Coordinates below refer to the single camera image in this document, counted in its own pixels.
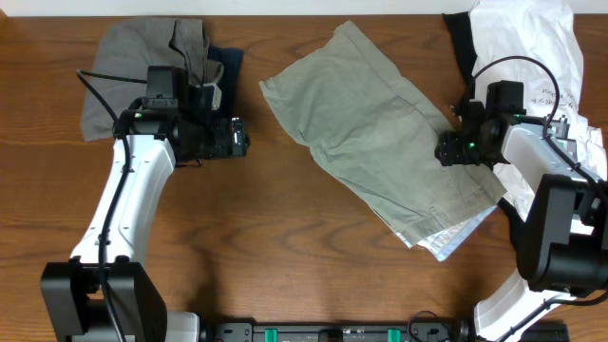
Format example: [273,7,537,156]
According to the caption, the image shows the white printed t-shirt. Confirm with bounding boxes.
[469,0,607,220]

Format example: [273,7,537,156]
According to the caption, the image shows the folded grey garment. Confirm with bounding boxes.
[87,17,228,114]

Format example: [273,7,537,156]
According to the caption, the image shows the folded navy garment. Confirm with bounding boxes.
[205,46,244,118]

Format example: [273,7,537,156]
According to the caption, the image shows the khaki green shorts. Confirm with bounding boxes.
[259,21,506,245]

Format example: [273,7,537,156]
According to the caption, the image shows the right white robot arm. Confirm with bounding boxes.
[435,114,607,341]

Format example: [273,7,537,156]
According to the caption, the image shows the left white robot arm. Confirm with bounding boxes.
[41,109,250,341]

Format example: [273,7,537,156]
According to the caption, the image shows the black garment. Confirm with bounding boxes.
[443,11,523,249]

